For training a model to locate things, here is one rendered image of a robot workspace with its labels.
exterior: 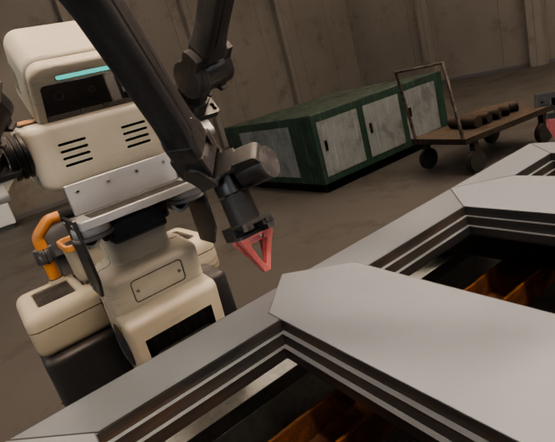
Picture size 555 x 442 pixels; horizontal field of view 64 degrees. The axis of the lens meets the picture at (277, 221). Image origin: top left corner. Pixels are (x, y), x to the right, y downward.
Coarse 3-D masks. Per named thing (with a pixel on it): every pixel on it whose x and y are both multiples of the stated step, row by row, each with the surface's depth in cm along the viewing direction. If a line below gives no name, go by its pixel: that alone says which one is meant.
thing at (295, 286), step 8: (344, 264) 74; (304, 272) 75; (312, 272) 74; (320, 272) 73; (328, 272) 72; (336, 272) 72; (288, 280) 74; (296, 280) 73; (304, 280) 72; (312, 280) 71; (320, 280) 70; (280, 288) 72; (288, 288) 71; (296, 288) 70; (304, 288) 69; (280, 296) 69; (288, 296) 68; (272, 304) 67; (280, 304) 66
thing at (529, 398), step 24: (552, 336) 45; (528, 360) 43; (552, 360) 42; (504, 384) 41; (528, 384) 40; (552, 384) 39; (480, 408) 39; (504, 408) 38; (528, 408) 37; (552, 408) 37; (504, 432) 36; (528, 432) 35; (552, 432) 35
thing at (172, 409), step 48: (432, 240) 79; (528, 240) 75; (288, 336) 61; (192, 384) 56; (240, 384) 58; (336, 384) 53; (384, 384) 47; (96, 432) 50; (144, 432) 52; (432, 432) 42; (480, 432) 38
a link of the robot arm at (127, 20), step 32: (64, 0) 48; (96, 0) 48; (96, 32) 52; (128, 32) 53; (128, 64) 56; (160, 64) 59; (160, 96) 60; (160, 128) 65; (192, 128) 67; (192, 160) 70
